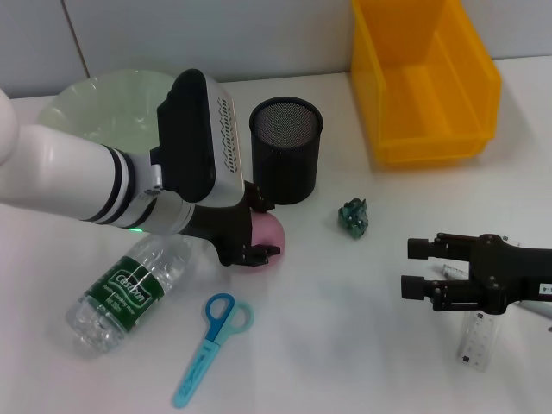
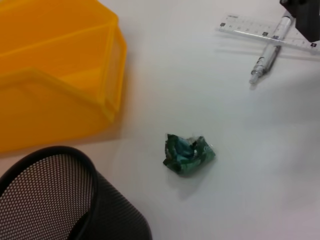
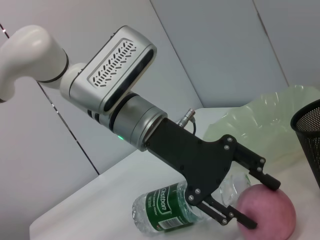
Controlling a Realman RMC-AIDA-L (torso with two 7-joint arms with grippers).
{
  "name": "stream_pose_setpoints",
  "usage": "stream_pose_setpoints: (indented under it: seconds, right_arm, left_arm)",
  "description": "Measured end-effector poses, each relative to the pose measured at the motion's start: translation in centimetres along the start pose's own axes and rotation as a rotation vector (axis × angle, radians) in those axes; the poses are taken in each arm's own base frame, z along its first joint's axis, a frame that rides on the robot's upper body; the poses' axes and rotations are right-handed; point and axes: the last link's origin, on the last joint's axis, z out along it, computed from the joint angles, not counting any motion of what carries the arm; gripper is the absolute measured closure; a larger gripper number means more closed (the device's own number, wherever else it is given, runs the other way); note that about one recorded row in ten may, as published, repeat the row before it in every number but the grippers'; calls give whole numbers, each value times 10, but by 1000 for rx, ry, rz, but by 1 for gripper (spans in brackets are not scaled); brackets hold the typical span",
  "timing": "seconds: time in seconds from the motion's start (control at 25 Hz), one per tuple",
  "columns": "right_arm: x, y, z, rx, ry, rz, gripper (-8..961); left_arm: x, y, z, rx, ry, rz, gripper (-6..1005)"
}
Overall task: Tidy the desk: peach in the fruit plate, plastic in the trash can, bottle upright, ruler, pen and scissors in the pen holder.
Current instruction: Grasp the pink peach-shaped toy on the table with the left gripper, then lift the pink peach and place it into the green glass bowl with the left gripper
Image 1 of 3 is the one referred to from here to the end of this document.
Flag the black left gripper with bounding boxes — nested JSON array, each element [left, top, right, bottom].
[[180, 180, 282, 267]]

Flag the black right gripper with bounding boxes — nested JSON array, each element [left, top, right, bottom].
[[400, 232, 552, 315]]

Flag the pink peach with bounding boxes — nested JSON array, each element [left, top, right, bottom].
[[249, 210, 286, 273]]

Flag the green plastic wrapper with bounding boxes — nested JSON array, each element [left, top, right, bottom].
[[336, 197, 370, 240]]

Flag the clear green-label water bottle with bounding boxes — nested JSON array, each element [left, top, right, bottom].
[[65, 232, 204, 359]]

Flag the grey white pen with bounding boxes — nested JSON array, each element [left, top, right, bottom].
[[438, 263, 552, 321]]

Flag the black mesh pen cup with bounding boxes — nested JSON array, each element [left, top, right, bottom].
[[248, 97, 324, 206]]

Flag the clear plastic ruler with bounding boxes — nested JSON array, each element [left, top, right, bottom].
[[456, 235, 522, 373]]

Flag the blue scissors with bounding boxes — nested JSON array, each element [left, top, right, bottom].
[[172, 292, 255, 410]]

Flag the pale green glass fruit plate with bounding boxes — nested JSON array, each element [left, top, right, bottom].
[[36, 71, 179, 153]]

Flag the yellow plastic bin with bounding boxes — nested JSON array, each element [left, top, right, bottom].
[[349, 0, 503, 166]]

